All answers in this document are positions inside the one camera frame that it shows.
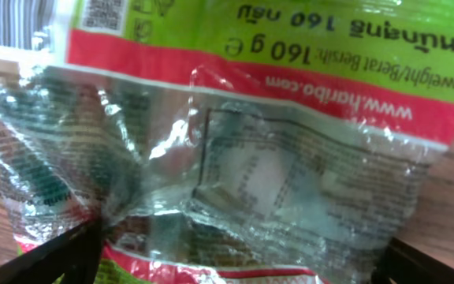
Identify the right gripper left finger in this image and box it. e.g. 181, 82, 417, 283
0, 219, 103, 284

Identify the green snack bag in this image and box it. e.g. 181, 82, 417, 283
0, 0, 454, 283

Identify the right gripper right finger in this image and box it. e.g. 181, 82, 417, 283
370, 238, 454, 284

